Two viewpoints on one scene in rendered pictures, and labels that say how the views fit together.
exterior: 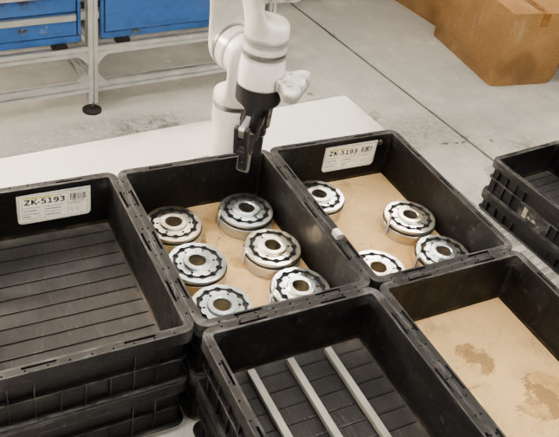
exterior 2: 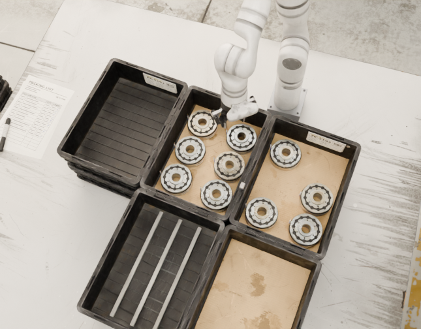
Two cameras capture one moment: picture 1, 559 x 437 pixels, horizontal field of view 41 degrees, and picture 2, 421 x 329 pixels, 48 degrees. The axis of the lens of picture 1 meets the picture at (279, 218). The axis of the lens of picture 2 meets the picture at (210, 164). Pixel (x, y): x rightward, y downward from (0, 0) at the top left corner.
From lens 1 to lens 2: 101 cm
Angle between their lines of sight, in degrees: 44
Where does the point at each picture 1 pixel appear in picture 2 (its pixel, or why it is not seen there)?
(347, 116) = (419, 98)
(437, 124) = not seen: outside the picture
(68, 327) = (124, 141)
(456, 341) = (259, 271)
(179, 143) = not seen: hidden behind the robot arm
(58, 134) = not seen: outside the picture
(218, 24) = (286, 32)
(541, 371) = (278, 316)
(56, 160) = (227, 39)
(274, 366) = (173, 217)
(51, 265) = (145, 109)
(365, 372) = (203, 249)
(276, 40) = (229, 89)
